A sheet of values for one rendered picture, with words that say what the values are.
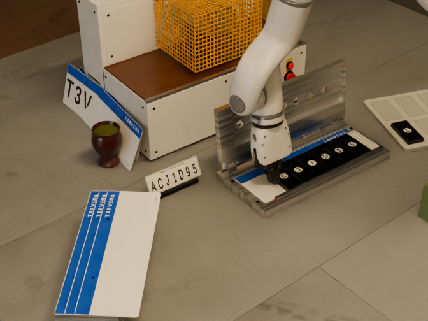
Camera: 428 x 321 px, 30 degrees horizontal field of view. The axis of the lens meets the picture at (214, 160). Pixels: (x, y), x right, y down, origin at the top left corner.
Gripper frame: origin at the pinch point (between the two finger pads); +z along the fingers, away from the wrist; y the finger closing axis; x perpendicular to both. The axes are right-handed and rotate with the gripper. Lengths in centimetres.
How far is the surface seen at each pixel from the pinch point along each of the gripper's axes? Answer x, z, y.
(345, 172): -7.1, 4.1, 18.3
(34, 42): 111, -18, -14
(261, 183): 2.5, 2.2, -2.3
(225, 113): 8.7, -17.2, -6.5
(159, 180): 16.0, -2.6, -24.4
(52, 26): 118, -20, -3
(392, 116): 6, 2, 50
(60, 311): -16, -2, -68
